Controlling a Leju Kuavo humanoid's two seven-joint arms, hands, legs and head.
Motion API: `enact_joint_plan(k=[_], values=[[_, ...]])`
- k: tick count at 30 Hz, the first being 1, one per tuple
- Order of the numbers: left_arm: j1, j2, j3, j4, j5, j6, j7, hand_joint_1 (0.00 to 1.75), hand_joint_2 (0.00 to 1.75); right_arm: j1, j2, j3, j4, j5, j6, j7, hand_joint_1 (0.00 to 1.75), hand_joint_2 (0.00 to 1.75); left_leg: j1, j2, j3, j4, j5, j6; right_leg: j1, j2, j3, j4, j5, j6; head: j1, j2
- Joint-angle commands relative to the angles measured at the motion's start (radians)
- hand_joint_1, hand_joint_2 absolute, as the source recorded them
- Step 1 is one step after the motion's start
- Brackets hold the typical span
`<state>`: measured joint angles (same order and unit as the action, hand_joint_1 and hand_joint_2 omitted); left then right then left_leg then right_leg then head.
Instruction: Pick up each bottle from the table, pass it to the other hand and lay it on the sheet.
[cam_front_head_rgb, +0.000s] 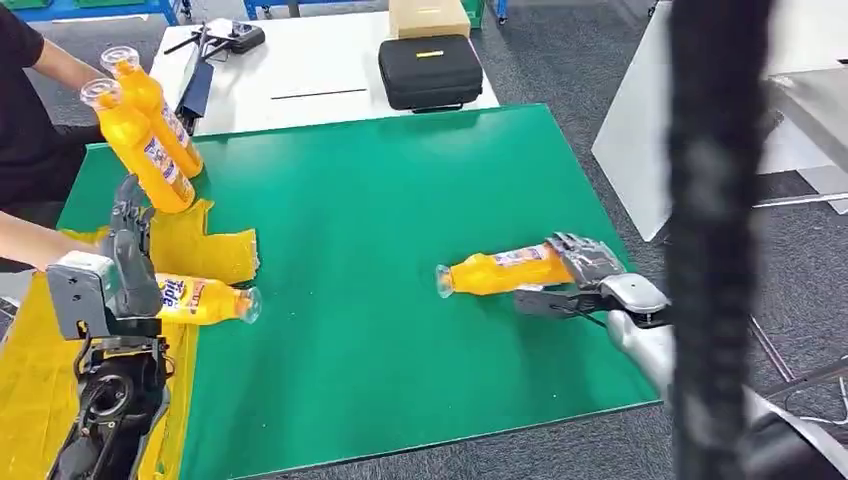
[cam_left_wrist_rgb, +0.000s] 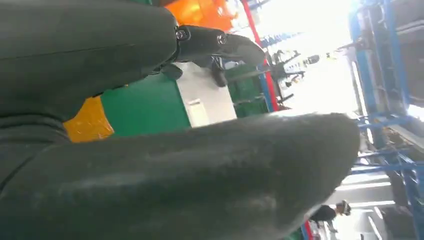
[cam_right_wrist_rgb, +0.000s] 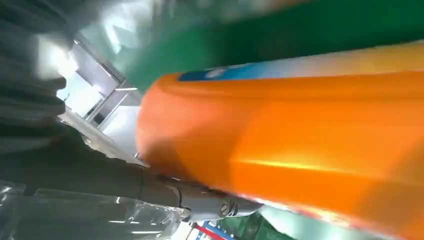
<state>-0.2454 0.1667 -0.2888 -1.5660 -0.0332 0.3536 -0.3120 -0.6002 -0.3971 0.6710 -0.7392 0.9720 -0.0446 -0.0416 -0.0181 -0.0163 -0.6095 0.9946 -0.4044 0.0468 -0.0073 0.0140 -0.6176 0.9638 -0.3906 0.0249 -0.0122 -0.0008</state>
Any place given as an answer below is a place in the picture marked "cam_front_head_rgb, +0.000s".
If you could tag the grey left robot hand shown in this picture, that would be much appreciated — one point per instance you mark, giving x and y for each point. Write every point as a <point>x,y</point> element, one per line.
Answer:
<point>136,278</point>

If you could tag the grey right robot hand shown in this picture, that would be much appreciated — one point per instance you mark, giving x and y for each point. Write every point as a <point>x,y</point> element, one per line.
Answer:
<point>590,262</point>

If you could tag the orange drink bottle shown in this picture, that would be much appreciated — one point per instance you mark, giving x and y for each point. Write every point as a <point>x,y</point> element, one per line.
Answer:
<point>142,156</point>
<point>497,273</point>
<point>156,106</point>
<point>205,301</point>

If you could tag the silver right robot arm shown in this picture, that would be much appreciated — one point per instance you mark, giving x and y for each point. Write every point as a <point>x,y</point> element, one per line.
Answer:
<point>639,298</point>

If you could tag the white panel board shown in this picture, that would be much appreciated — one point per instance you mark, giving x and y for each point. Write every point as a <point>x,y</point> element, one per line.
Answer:
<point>636,132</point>

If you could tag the dark blue pouch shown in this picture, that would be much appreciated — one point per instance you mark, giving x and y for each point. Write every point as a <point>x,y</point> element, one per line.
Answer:
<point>197,93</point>

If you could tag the person at table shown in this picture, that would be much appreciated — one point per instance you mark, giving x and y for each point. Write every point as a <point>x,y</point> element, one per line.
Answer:
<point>20,112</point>

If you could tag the green table mat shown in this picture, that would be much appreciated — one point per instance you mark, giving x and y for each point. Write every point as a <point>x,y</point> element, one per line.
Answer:
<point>371,265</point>

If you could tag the black zip case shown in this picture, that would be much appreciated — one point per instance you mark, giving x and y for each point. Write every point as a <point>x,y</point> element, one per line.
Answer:
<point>430,73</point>

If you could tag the thin black strip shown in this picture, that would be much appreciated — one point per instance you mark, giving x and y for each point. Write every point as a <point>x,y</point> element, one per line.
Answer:
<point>318,93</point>

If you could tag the black remote controller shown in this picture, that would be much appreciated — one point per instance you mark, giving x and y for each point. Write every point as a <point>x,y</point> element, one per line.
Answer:
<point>235,34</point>

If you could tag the white table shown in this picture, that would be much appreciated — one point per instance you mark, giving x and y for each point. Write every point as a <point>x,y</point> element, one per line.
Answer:
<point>298,66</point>

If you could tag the grey metal plate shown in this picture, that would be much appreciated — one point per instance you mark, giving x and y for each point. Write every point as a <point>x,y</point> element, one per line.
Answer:
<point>811,112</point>

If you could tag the green crates stack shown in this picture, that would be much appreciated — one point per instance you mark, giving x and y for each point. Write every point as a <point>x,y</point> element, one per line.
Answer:
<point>473,12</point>
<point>23,3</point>

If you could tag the cardboard box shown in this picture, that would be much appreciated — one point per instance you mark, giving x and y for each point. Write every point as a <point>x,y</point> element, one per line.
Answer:
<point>427,18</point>

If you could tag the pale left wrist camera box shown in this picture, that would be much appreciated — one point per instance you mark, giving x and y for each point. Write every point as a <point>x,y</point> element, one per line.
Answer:
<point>76,291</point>

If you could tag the blue rack frame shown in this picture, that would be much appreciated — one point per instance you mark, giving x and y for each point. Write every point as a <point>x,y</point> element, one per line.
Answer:
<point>99,8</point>
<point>311,4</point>

